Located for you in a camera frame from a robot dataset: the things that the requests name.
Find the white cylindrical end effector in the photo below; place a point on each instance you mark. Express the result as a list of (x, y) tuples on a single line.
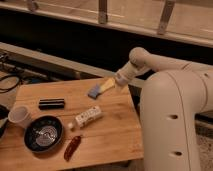
[(127, 73)]

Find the black rectangular eraser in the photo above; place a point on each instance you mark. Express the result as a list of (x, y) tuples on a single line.
[(46, 104)]

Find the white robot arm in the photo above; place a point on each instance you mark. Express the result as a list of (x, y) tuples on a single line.
[(169, 101)]

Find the blue yellow sponge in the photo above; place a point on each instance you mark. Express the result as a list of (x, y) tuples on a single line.
[(99, 89)]

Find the red chili pepper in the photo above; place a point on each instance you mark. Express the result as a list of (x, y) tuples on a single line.
[(72, 147)]

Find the black round pan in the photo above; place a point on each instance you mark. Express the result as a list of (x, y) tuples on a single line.
[(43, 134)]

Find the translucent plastic cup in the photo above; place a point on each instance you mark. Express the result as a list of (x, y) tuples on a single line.
[(20, 116)]

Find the dark object at left edge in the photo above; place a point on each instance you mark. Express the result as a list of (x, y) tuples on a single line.
[(3, 119)]

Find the metal window bracket middle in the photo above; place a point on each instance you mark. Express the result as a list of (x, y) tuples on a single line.
[(102, 11)]

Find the metal window bracket right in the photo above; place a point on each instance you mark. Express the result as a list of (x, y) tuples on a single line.
[(165, 16)]

